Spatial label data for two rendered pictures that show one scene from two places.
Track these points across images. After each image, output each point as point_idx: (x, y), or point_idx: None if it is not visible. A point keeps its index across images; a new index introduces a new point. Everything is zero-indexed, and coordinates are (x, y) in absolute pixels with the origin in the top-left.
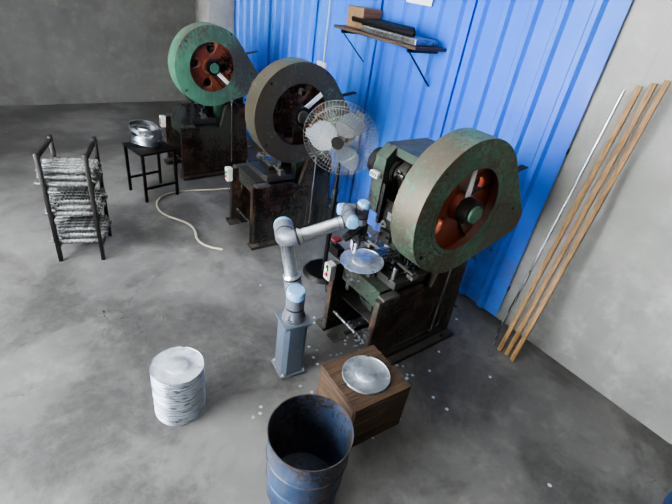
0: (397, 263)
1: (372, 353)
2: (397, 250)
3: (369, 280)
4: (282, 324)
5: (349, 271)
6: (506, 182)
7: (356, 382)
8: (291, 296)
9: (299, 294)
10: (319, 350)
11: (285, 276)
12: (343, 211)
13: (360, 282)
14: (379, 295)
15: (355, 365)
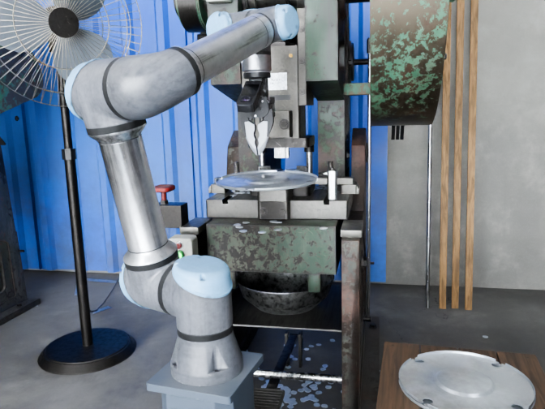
0: None
1: (406, 352)
2: (309, 144)
3: (290, 224)
4: (203, 393)
5: (238, 227)
6: None
7: (482, 405)
8: (206, 281)
9: (221, 268)
10: None
11: (140, 256)
12: (238, 19)
13: (269, 242)
14: (341, 229)
15: (426, 382)
